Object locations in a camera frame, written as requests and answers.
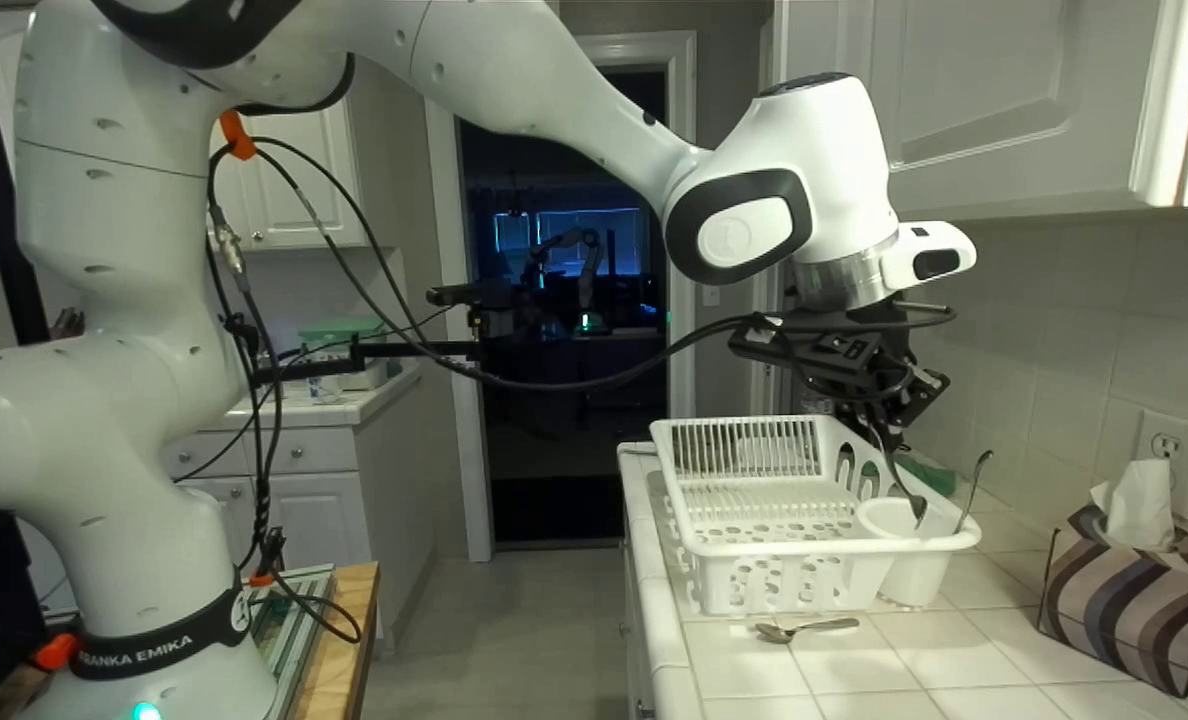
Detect white utensil cup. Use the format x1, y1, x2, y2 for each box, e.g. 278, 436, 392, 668
856, 496, 981, 609

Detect silver spoon on counter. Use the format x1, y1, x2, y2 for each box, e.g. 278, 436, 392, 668
752, 616, 859, 643

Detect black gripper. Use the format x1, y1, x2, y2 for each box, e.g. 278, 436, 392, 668
728, 299, 953, 454

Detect white lower cabinet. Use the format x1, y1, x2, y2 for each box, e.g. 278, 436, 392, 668
163, 357, 456, 643

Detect green sponge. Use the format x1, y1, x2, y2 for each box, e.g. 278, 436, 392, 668
905, 456, 961, 496

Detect white upper cabinets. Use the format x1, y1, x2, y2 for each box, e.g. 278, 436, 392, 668
756, 0, 1188, 222

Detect white plastic dish rack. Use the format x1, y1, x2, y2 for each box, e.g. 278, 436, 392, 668
649, 415, 953, 616

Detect wooden table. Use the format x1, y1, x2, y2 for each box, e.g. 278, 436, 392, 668
0, 566, 381, 720

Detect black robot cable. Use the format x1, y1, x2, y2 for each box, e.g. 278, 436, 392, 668
204, 133, 956, 653

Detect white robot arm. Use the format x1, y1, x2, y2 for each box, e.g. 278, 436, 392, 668
0, 0, 974, 720

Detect striped tissue box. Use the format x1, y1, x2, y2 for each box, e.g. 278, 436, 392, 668
1037, 459, 1188, 695

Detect white wall outlet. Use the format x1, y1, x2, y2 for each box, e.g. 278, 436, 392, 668
1135, 411, 1188, 496

